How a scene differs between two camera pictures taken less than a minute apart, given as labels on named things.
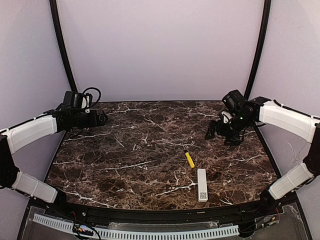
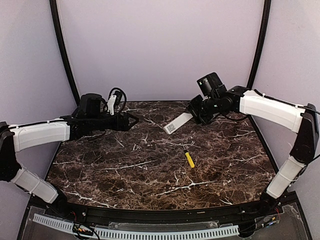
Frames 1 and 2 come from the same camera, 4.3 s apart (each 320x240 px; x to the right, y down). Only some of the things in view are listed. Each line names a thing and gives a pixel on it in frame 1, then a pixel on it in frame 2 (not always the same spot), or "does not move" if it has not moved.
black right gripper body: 223,129 → 199,110
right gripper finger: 214,127 → 194,106
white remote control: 202,185 → 178,122
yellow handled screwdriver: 189,159 does not move
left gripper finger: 101,117 → 129,121
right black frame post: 265,25 does not move
